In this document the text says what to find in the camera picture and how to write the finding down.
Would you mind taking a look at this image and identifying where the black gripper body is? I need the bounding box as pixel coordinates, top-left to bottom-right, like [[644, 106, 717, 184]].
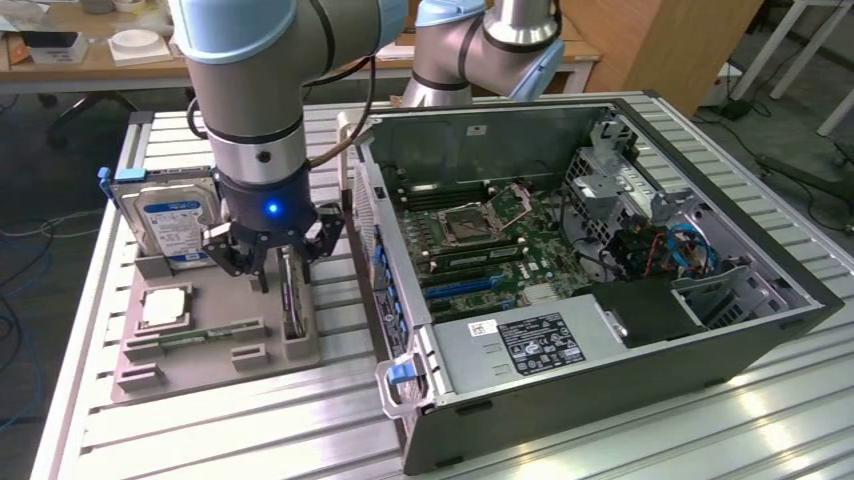
[[216, 169, 321, 250]]

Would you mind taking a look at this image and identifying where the graphics card with metal bracket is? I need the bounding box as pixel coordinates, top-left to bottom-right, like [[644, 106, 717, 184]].
[[274, 244, 313, 342]]

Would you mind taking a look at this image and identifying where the hard disk in blue carrier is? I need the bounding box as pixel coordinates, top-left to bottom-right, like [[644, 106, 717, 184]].
[[95, 162, 222, 274]]

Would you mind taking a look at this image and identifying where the silver CPU chip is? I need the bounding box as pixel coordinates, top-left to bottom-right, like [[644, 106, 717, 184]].
[[141, 289, 188, 324]]

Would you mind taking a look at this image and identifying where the green RAM stick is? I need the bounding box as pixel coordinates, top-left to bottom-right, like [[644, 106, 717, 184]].
[[155, 326, 261, 347], [433, 243, 526, 267]]

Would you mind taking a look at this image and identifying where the grey parts rack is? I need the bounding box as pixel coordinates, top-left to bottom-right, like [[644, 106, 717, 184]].
[[107, 239, 325, 405]]

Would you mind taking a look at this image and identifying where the blue expansion slot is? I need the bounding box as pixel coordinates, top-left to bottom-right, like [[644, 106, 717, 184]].
[[422, 276, 512, 303]]

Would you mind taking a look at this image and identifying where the metal socket cover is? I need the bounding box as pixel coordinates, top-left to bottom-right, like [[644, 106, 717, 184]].
[[484, 183, 534, 216]]

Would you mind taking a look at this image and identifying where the green motherboard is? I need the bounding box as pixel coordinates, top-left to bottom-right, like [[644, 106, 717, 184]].
[[392, 167, 594, 324]]

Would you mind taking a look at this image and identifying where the wooden desk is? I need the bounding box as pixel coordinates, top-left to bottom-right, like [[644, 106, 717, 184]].
[[0, 0, 198, 96], [298, 29, 601, 109]]

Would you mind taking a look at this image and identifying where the grey power supply unit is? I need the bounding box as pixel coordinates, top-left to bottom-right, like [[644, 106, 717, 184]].
[[425, 293, 632, 396]]

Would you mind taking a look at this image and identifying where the white round holder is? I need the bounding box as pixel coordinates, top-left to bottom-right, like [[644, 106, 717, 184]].
[[107, 28, 175, 66]]

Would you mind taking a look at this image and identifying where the metal disk bay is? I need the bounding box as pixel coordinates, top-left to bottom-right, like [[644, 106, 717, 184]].
[[562, 112, 695, 241], [669, 264, 812, 331]]

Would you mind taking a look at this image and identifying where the black and white box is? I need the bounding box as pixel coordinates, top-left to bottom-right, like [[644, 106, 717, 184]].
[[18, 30, 89, 65]]

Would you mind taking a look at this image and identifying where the brown cardboard piece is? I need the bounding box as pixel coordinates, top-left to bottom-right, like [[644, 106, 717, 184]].
[[0, 35, 33, 72]]

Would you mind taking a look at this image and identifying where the black plastic shroud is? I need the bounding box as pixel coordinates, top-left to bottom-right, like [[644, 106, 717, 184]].
[[590, 277, 708, 349]]

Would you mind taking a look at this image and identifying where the open black PC case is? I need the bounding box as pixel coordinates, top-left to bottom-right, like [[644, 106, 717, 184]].
[[334, 95, 847, 477]]

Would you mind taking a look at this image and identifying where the wooden cabinet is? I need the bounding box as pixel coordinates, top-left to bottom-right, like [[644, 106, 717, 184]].
[[562, 0, 767, 109]]

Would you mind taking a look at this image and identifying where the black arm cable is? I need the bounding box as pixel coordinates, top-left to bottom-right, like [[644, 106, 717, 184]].
[[302, 49, 378, 169]]

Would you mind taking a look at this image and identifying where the red wire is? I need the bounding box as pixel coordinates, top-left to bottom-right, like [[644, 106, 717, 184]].
[[648, 231, 676, 275]]

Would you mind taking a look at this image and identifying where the blue wire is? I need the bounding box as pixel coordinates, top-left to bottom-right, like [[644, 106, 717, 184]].
[[664, 221, 720, 279]]

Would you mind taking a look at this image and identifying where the white table frame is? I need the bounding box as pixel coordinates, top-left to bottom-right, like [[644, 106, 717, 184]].
[[728, 0, 854, 137]]

